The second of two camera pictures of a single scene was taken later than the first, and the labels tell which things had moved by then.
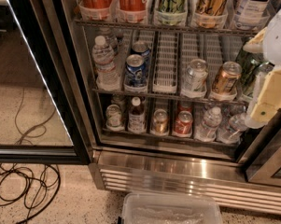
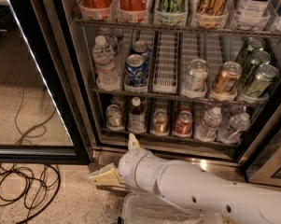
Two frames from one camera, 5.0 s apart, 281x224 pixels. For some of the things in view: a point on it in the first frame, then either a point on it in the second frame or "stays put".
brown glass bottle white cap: (136, 117) stays put
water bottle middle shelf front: (106, 72) stays put
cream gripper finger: (256, 45) -> (133, 142)
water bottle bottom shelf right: (231, 133) stays put
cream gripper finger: (273, 95) -> (107, 176)
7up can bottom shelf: (113, 118) stays put
